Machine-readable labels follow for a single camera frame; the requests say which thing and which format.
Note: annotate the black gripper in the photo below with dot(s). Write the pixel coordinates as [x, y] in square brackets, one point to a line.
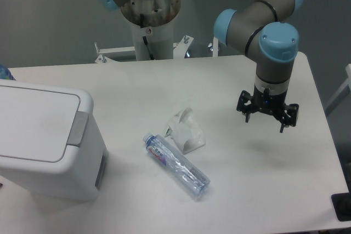
[273, 105]

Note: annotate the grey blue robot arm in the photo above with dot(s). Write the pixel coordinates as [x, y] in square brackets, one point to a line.
[260, 33]

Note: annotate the white trash can body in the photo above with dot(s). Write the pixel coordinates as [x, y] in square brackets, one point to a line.
[77, 175]

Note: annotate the white trash can lid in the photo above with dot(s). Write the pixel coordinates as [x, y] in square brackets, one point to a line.
[36, 120]

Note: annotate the white furniture at right edge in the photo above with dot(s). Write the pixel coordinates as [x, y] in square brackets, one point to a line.
[339, 95]

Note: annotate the crumpled white paper carton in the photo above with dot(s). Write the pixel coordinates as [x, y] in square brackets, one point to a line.
[185, 131]

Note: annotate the clear plastic water bottle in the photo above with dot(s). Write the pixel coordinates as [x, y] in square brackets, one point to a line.
[189, 177]

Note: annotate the blue patterned object at edge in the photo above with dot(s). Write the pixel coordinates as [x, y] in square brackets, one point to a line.
[5, 73]

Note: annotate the white metal base frame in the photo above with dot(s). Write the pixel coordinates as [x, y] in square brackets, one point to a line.
[146, 49]

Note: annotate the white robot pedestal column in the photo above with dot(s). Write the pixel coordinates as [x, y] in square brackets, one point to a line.
[153, 18]

